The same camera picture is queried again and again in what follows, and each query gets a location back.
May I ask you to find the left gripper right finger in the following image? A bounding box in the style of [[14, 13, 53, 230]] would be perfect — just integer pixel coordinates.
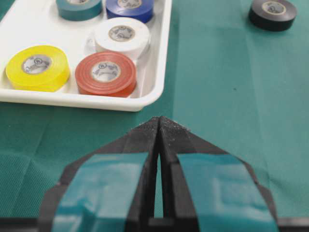
[[159, 116, 278, 232]]

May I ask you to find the red tape roll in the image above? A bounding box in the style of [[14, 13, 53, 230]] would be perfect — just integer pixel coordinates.
[[75, 52, 137, 98]]

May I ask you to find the blue tape roll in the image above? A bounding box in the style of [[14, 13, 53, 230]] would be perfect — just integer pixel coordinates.
[[105, 0, 154, 23]]

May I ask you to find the black tape roll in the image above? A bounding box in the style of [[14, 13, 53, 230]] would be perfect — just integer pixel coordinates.
[[248, 0, 297, 31]]

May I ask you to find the green table cloth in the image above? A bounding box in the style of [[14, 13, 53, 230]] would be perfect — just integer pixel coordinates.
[[0, 0, 309, 217]]

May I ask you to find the white tape roll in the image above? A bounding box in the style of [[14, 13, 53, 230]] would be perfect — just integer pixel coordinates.
[[94, 17, 151, 60]]

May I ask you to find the green tape roll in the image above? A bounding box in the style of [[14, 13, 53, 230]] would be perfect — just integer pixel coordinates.
[[56, 0, 103, 21]]

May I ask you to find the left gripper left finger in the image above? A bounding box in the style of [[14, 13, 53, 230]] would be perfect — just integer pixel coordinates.
[[38, 117, 159, 232]]

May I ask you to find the yellow tape roll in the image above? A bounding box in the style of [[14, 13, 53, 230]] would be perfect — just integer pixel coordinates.
[[5, 45, 70, 92]]

